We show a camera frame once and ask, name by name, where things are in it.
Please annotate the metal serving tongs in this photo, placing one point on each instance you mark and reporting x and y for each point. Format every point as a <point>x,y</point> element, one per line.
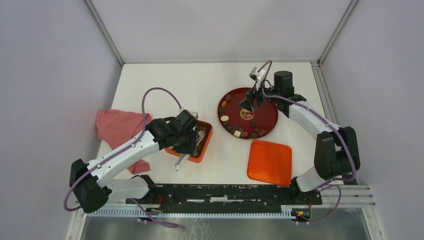
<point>188,147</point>

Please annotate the red round tray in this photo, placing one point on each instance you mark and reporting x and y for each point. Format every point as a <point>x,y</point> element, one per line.
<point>252,125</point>

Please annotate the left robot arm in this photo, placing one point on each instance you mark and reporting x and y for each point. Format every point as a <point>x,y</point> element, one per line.
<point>93,183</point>

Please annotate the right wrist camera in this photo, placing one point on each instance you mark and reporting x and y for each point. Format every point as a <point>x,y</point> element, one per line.
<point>257,75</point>

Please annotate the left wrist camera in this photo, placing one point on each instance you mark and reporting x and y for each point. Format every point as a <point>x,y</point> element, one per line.
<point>194,114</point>

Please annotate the orange box lid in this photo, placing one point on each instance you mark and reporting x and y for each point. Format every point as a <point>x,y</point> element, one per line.
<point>270,163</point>

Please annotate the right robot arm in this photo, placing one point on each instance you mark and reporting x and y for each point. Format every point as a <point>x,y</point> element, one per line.
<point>336,156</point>

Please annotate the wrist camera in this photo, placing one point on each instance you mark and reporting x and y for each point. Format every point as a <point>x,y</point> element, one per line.
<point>194,114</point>
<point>257,75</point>

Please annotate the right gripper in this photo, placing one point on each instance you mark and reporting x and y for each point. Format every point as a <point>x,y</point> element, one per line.
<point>248,103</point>

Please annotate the pink cloth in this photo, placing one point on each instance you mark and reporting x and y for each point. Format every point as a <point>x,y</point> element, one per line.
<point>117,127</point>

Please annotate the white oval chocolate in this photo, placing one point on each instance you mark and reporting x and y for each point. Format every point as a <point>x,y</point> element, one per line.
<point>224,118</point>

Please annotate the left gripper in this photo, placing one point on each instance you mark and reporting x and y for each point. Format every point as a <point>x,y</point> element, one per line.
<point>191,148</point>

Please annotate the orange chocolate box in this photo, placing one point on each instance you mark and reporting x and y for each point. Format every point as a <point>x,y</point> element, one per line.
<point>202,142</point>

